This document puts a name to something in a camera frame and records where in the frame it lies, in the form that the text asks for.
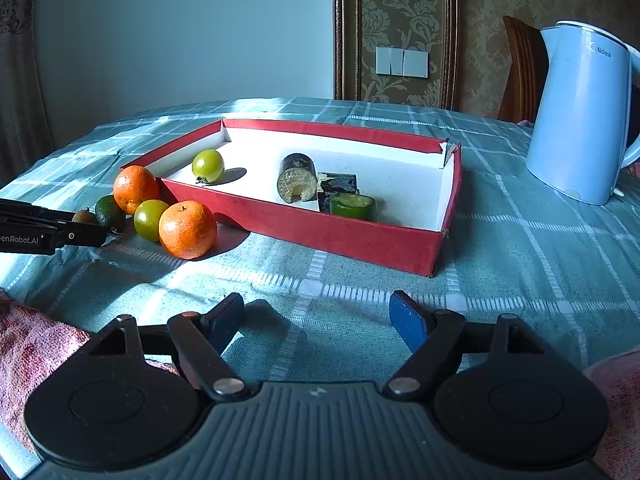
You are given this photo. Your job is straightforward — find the green round fruit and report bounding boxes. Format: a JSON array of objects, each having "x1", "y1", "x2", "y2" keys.
[
  {"x1": 191, "y1": 148, "x2": 224, "y2": 184},
  {"x1": 134, "y1": 200, "x2": 169, "y2": 243}
]

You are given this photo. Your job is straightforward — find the dark sugarcane piece with hole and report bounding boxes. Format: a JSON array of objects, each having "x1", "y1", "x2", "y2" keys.
[{"x1": 277, "y1": 153, "x2": 318, "y2": 204}]

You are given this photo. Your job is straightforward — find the brown kiwi fruit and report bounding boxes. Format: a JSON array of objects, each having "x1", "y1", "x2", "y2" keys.
[{"x1": 72, "y1": 209, "x2": 99, "y2": 224}]

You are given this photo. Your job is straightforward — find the dark green small fruit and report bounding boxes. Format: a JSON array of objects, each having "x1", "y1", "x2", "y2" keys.
[{"x1": 94, "y1": 195, "x2": 126, "y2": 233}]

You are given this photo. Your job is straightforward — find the orange tangerine near tray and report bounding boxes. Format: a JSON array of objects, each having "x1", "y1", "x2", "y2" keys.
[{"x1": 113, "y1": 165, "x2": 160, "y2": 216}]

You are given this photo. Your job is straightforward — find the grey curtain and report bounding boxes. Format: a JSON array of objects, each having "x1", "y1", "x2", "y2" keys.
[{"x1": 0, "y1": 0, "x2": 53, "y2": 184}]

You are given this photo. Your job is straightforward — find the orange tangerine front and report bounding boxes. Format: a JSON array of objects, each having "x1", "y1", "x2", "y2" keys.
[{"x1": 158, "y1": 200, "x2": 217, "y2": 260}]

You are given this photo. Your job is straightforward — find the pink red towel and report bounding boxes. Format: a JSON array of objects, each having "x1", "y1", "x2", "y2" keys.
[{"x1": 0, "y1": 288, "x2": 179, "y2": 453}]

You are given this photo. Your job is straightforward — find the red cardboard tray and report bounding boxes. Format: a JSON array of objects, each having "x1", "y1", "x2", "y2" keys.
[{"x1": 133, "y1": 118, "x2": 462, "y2": 276}]

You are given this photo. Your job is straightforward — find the green sugarcane piece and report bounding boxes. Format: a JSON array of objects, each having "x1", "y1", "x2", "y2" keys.
[{"x1": 330, "y1": 193, "x2": 376, "y2": 221}]

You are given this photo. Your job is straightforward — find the teal plaid tablecloth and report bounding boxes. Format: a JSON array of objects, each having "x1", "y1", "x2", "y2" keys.
[{"x1": 0, "y1": 96, "x2": 640, "y2": 480}]

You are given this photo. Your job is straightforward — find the pink cloth right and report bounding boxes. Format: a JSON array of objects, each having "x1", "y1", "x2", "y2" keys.
[{"x1": 584, "y1": 346, "x2": 640, "y2": 479}]

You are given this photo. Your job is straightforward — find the light blue electric kettle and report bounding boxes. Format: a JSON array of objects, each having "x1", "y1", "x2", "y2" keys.
[{"x1": 526, "y1": 20, "x2": 639, "y2": 205}]

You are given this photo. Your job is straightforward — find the wooden chair back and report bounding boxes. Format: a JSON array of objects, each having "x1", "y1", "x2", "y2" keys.
[{"x1": 497, "y1": 15, "x2": 549, "y2": 122}]

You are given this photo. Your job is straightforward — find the white wall switch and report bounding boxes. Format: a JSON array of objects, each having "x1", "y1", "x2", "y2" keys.
[{"x1": 375, "y1": 47, "x2": 430, "y2": 79}]

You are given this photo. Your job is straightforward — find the ornate framed wall panel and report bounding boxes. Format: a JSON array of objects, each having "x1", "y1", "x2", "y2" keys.
[{"x1": 333, "y1": 0, "x2": 460, "y2": 110}]

